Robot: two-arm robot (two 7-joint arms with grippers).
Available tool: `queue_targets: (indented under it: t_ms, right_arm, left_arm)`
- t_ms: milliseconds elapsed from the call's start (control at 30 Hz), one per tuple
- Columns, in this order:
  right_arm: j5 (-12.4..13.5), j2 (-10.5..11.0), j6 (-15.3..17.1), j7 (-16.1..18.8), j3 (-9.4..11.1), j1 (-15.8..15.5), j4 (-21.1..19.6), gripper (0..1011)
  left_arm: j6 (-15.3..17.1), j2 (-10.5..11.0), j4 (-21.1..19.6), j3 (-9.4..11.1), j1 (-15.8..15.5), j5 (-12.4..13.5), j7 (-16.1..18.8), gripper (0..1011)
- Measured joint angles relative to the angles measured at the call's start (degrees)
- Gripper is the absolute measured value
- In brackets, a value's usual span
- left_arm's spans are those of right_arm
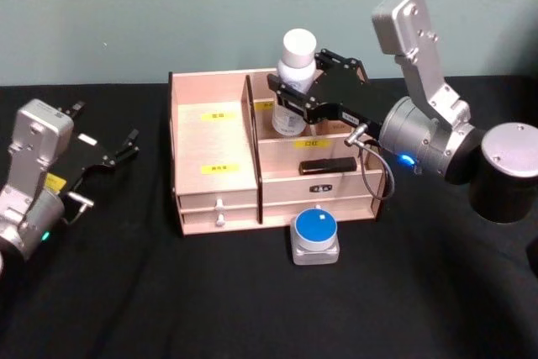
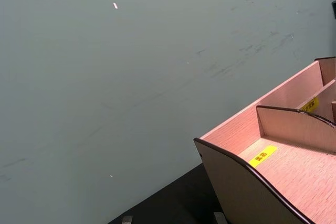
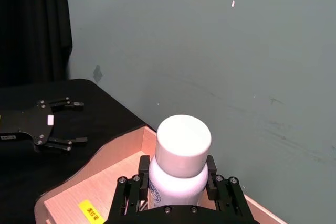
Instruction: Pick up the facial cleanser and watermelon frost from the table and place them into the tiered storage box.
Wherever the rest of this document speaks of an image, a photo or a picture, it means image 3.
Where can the white plastic bottle with cap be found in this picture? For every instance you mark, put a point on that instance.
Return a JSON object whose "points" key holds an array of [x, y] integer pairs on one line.
{"points": [[181, 140]]}

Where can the shallow brown cardboard tray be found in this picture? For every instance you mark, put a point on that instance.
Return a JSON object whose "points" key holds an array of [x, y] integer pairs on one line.
{"points": [[118, 171]]}

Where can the black table cloth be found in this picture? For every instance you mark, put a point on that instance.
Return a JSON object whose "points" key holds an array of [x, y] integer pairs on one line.
{"points": [[92, 121]]}

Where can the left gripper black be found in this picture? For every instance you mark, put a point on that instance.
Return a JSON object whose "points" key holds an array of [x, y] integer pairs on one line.
{"points": [[29, 124]]}

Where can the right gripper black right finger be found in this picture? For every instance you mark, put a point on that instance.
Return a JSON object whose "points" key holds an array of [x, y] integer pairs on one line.
{"points": [[225, 192]]}

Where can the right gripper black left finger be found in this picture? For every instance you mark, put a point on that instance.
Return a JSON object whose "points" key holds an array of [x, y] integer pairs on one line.
{"points": [[131, 192]]}

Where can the black curtain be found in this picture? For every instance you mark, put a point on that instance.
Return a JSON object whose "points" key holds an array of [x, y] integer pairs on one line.
{"points": [[31, 24]]}

